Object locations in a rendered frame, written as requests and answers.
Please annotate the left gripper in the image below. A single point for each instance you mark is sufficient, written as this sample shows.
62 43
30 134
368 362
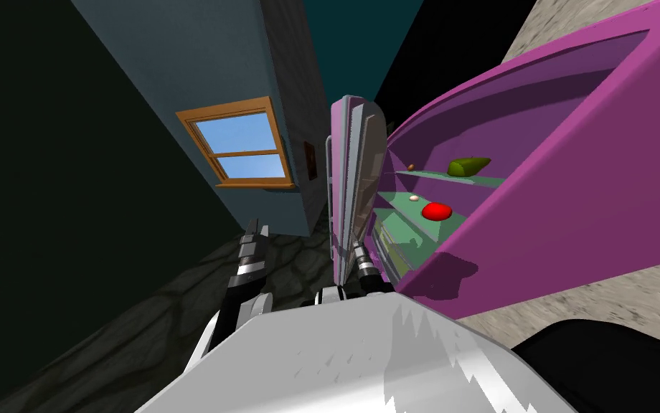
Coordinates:
251 251

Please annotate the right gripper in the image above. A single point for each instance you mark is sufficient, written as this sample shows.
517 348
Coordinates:
359 251

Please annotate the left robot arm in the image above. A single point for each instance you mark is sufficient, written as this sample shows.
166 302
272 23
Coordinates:
238 304

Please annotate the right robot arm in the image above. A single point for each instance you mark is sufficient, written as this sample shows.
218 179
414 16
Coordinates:
605 367

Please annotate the purple fridge door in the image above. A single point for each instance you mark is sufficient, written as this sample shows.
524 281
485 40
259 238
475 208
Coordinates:
348 189

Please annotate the wooden framed window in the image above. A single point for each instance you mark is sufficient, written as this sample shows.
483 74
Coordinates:
243 146

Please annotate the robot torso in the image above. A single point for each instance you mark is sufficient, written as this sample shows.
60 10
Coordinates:
336 361

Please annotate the green pear-shaped vegetable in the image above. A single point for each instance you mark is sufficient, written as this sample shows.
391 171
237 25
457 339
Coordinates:
466 166

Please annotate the purple fridge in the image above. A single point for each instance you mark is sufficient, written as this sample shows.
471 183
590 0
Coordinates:
594 201

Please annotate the small dark wall picture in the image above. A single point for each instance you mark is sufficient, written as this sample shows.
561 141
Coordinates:
310 161

